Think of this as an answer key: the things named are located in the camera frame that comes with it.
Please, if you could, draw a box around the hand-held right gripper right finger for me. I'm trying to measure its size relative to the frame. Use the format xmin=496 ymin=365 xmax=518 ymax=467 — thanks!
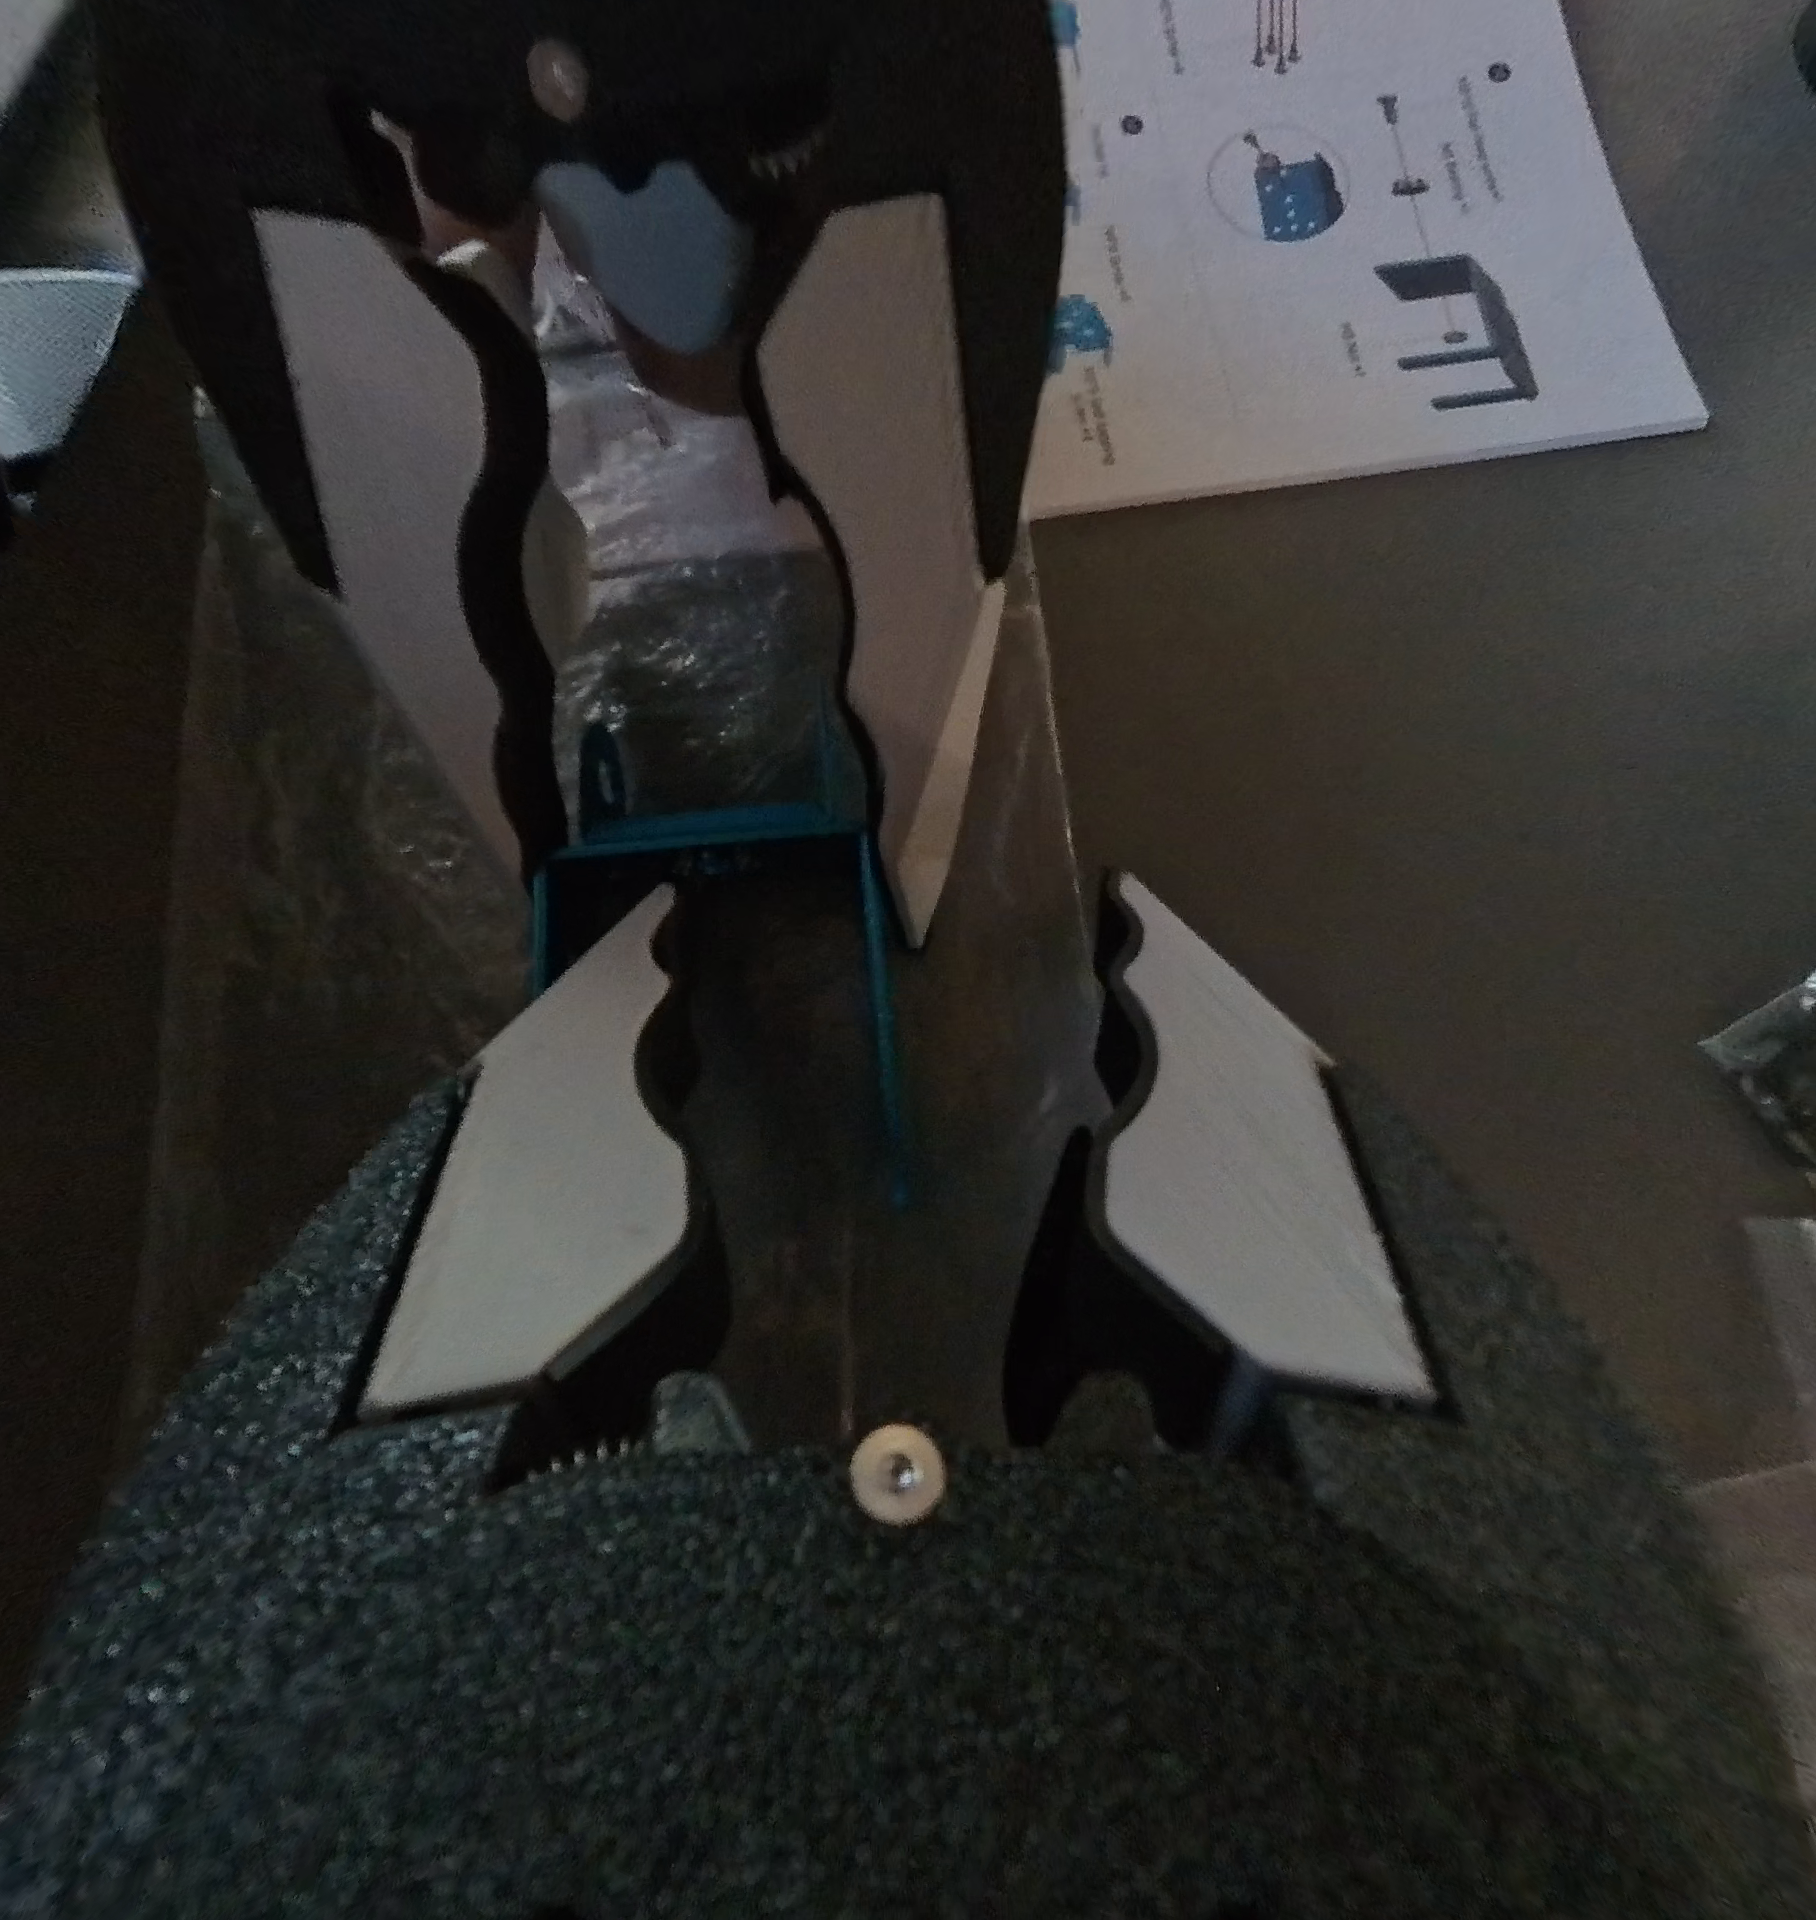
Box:
xmin=1080 ymin=870 xmax=1441 ymax=1461

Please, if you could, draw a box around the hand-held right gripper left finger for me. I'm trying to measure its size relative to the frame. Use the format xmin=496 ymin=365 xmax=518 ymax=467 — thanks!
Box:
xmin=353 ymin=882 xmax=733 ymax=1426

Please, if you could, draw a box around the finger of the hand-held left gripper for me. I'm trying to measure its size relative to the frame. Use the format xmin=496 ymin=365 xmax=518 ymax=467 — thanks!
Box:
xmin=250 ymin=208 xmax=592 ymax=891
xmin=746 ymin=192 xmax=1011 ymax=955

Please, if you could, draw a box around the blue metal bracket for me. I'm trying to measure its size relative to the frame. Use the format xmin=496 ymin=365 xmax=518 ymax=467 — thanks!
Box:
xmin=529 ymin=683 xmax=912 ymax=1209

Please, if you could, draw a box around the grey desk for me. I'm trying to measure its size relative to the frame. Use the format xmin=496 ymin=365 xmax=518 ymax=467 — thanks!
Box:
xmin=0 ymin=0 xmax=1816 ymax=1920

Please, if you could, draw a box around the person's left hand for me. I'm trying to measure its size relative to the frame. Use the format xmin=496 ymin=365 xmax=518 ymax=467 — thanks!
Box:
xmin=623 ymin=319 xmax=768 ymax=419

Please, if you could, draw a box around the clear plastic bag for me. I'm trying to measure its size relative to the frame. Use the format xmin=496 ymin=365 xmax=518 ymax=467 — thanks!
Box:
xmin=137 ymin=226 xmax=1136 ymax=1442

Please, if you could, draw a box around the white mesh object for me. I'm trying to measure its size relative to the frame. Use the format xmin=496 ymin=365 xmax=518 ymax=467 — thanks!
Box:
xmin=0 ymin=270 xmax=145 ymax=459

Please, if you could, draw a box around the white instruction manual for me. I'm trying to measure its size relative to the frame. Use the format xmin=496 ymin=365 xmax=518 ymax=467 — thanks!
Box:
xmin=1027 ymin=0 xmax=1707 ymax=519

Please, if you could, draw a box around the clear packet with blue part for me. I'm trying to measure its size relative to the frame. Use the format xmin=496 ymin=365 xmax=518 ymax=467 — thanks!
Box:
xmin=1695 ymin=938 xmax=1816 ymax=1172

